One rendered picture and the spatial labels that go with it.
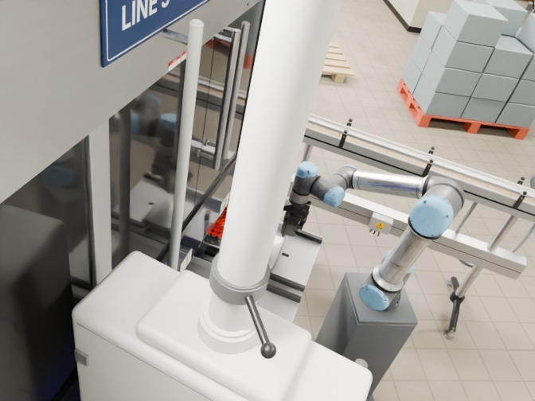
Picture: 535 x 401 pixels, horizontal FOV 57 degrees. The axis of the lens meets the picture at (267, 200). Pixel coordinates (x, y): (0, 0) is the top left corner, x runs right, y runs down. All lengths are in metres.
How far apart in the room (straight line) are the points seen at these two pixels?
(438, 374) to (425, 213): 1.61
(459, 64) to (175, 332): 4.40
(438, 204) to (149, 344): 0.98
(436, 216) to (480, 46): 3.53
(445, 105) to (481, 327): 2.46
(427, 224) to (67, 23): 1.17
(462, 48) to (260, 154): 4.41
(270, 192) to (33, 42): 0.33
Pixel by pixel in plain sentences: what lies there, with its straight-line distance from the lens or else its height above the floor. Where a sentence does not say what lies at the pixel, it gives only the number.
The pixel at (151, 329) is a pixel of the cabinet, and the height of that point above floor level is 1.58.
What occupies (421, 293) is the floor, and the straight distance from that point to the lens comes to 3.35.
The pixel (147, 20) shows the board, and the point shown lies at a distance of 0.88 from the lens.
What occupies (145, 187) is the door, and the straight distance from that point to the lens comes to 1.12.
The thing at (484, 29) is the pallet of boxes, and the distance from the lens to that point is 4.90.
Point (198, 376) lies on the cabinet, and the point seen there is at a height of 1.55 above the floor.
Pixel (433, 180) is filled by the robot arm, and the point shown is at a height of 1.40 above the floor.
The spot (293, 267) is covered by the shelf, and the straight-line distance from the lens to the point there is 1.92.
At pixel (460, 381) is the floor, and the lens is 3.07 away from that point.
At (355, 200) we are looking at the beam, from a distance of 2.89.
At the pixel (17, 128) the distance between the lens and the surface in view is 0.68.
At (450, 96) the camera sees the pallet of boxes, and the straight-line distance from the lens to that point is 5.10.
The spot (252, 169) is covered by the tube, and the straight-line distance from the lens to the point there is 0.56.
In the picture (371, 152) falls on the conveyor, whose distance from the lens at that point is 2.64.
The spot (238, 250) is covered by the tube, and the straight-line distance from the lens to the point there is 0.64.
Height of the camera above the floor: 2.26
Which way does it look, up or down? 39 degrees down
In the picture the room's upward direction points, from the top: 14 degrees clockwise
